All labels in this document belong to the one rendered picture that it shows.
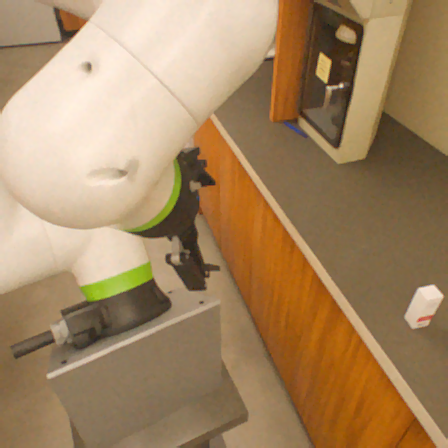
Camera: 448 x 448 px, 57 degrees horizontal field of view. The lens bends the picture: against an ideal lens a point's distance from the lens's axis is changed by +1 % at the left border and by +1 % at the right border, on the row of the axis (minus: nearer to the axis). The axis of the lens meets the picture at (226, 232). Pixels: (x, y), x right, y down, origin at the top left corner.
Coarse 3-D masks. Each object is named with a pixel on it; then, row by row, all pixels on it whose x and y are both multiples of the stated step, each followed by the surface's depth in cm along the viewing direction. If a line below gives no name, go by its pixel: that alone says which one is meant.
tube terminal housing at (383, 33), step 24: (384, 0) 112; (408, 0) 116; (384, 24) 117; (384, 48) 122; (360, 72) 124; (384, 72) 127; (360, 96) 130; (384, 96) 144; (360, 120) 136; (360, 144) 143
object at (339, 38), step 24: (312, 24) 140; (336, 24) 127; (360, 24) 117; (312, 48) 143; (336, 48) 130; (312, 72) 146; (336, 72) 132; (312, 96) 150; (336, 96) 135; (312, 120) 154; (336, 120) 138; (336, 144) 141
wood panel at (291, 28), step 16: (288, 0) 140; (304, 0) 142; (288, 16) 144; (304, 16) 146; (288, 32) 147; (304, 32) 149; (288, 48) 151; (288, 64) 155; (288, 80) 160; (272, 96) 164; (288, 96) 164; (272, 112) 168; (288, 112) 169
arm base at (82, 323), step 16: (144, 288) 69; (80, 304) 69; (96, 304) 67; (112, 304) 66; (128, 304) 67; (144, 304) 68; (160, 304) 69; (64, 320) 65; (80, 320) 66; (96, 320) 66; (112, 320) 66; (128, 320) 66; (144, 320) 66; (48, 336) 65; (64, 336) 65; (80, 336) 64; (96, 336) 66; (16, 352) 63
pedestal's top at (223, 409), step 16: (224, 368) 87; (224, 384) 84; (208, 400) 82; (224, 400) 82; (240, 400) 82; (176, 416) 79; (192, 416) 79; (208, 416) 79; (224, 416) 79; (240, 416) 80; (144, 432) 77; (160, 432) 77; (176, 432) 77; (192, 432) 77; (208, 432) 78; (224, 432) 81
